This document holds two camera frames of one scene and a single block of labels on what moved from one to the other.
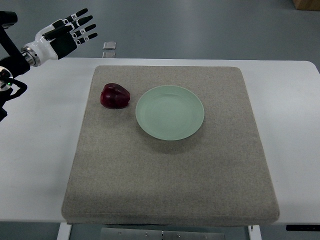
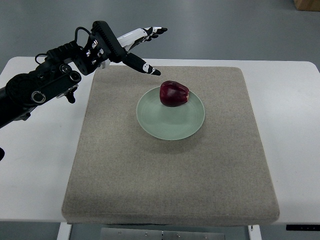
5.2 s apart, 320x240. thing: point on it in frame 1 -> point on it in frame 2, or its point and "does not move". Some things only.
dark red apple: [114, 96] -> [173, 94]
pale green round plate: [169, 112] does not move
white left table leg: [64, 231] does not move
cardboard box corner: [307, 5] does not move
